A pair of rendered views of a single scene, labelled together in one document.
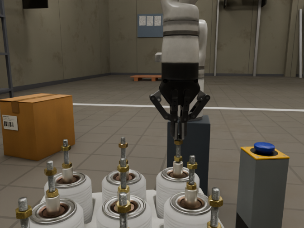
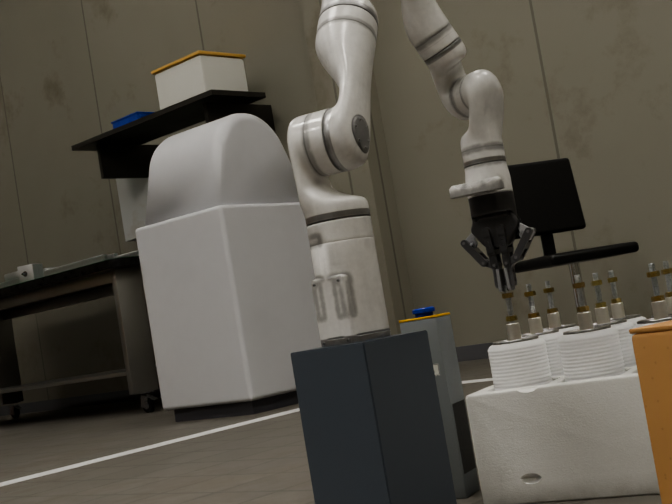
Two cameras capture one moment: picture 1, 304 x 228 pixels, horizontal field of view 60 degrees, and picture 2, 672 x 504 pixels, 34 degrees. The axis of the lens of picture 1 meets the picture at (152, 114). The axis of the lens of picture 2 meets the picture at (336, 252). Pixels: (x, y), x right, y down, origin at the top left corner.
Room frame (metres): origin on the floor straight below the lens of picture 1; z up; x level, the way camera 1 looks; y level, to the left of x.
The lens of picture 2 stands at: (2.19, 0.69, 0.34)
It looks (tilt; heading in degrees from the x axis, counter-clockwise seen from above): 3 degrees up; 213
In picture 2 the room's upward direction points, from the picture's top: 10 degrees counter-clockwise
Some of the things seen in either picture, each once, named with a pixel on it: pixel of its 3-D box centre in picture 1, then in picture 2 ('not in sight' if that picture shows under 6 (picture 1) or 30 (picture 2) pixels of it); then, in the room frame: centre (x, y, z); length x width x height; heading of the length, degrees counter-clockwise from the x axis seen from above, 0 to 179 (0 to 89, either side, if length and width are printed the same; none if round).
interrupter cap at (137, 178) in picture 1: (124, 177); (586, 330); (0.53, 0.06, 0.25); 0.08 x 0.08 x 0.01
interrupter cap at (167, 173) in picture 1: (178, 174); (515, 341); (0.55, -0.06, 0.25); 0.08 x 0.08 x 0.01
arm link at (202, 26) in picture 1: (191, 46); (329, 170); (0.90, -0.13, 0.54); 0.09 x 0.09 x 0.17; 7
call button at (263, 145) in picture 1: (263, 149); (424, 313); (0.52, -0.23, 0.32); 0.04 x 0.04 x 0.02
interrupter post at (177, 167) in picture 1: (178, 168); (514, 333); (0.55, -0.06, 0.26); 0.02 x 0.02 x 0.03
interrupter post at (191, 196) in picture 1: (191, 196); (535, 327); (0.43, -0.07, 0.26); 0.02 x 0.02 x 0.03
